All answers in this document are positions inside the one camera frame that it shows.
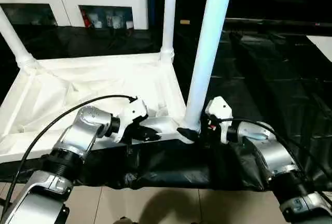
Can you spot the white plastic table leg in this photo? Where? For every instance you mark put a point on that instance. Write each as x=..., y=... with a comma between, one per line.
x=212, y=32
x=169, y=14
x=15, y=40

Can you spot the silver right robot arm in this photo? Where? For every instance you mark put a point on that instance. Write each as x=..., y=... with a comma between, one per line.
x=272, y=151

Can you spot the black mat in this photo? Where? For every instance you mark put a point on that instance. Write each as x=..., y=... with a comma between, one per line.
x=246, y=91

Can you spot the white jar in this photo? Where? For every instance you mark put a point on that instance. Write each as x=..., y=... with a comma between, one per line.
x=118, y=22
x=98, y=24
x=129, y=25

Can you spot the small tan block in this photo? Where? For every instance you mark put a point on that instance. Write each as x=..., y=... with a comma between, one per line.
x=185, y=22

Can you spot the red packet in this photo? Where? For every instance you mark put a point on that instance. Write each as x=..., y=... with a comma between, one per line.
x=85, y=19

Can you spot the long black bar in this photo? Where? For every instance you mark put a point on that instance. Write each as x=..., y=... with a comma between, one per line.
x=280, y=22

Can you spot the white flat board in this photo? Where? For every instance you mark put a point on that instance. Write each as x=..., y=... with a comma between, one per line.
x=321, y=46

